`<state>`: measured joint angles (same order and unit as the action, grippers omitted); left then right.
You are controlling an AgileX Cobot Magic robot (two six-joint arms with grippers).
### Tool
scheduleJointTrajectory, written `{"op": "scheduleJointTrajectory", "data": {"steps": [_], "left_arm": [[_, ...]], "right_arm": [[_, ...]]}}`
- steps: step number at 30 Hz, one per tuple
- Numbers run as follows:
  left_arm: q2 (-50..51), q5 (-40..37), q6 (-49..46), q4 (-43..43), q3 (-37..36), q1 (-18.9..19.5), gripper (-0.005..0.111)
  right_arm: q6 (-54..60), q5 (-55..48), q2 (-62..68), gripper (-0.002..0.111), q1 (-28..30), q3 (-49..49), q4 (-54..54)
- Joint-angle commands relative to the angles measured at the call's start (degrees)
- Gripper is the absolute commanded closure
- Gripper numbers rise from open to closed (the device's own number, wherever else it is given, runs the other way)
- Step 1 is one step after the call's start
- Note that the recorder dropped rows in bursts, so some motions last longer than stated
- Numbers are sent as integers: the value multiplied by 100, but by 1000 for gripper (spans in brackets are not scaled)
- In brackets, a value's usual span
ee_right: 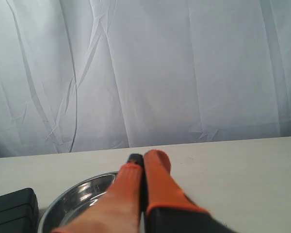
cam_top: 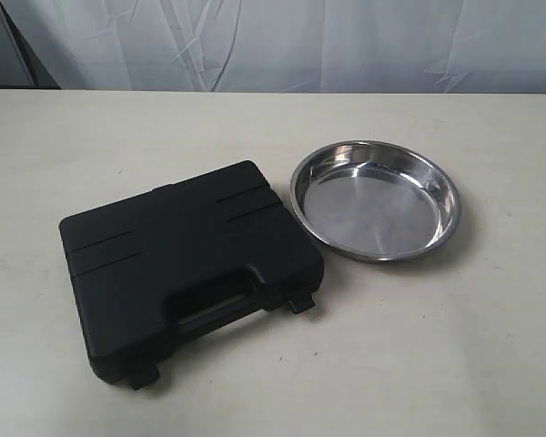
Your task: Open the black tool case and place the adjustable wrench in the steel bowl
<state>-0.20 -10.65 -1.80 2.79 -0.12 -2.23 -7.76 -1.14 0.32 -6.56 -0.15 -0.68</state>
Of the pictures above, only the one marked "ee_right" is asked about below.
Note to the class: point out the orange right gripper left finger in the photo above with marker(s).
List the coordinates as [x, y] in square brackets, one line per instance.
[118, 210]

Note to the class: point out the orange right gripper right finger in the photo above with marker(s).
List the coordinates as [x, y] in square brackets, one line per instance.
[169, 210]

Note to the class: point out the black plastic tool case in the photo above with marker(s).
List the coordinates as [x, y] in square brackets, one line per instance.
[19, 212]

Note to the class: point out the round steel tray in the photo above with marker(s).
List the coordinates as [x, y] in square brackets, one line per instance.
[74, 201]

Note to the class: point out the white backdrop cloth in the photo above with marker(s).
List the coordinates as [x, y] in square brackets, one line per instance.
[79, 75]

